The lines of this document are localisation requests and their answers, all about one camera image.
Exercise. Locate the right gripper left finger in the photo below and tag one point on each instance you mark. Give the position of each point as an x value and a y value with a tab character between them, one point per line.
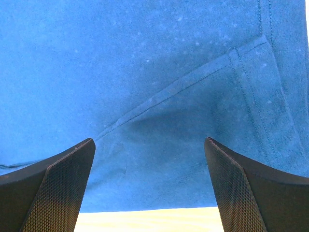
47	196

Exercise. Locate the dark blue t shirt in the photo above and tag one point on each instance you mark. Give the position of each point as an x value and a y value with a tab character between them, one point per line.
149	81

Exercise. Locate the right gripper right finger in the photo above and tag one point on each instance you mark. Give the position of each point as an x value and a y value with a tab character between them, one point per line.
253	197

